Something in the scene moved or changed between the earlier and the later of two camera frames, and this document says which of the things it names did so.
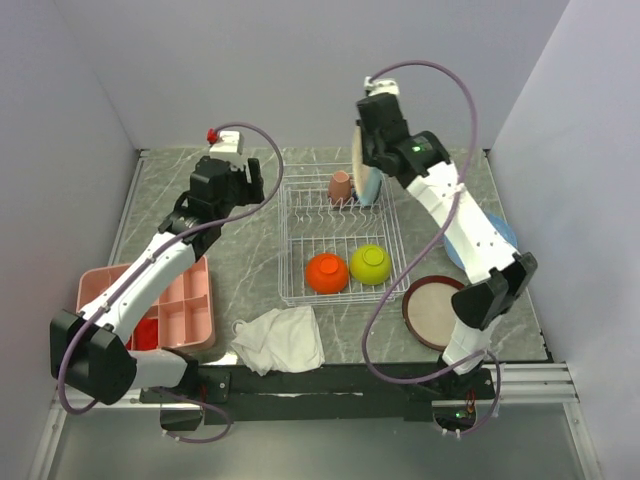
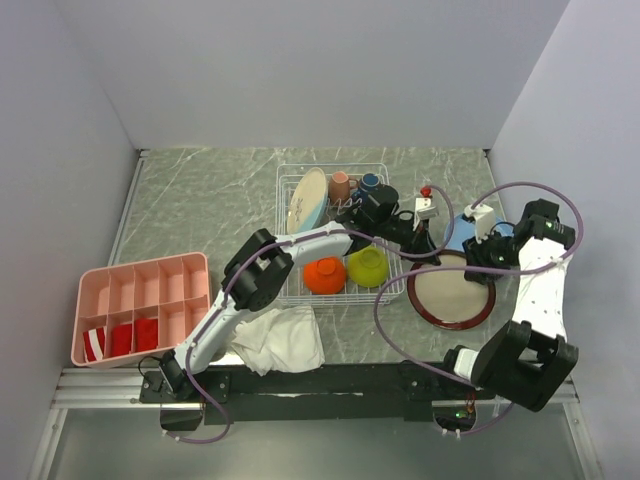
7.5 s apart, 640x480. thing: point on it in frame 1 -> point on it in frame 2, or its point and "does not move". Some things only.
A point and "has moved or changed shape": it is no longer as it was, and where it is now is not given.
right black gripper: [365, 155] -> [475, 254]
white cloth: [285, 340] does not move
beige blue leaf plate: [368, 181] -> [308, 200]
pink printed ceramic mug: [340, 186] does not move
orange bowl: [327, 273] does not move
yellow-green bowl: [370, 264] does not move
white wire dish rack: [331, 248] does not move
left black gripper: [253, 188] -> [418, 241]
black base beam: [299, 392] does not move
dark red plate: [428, 310] has moved or changed shape
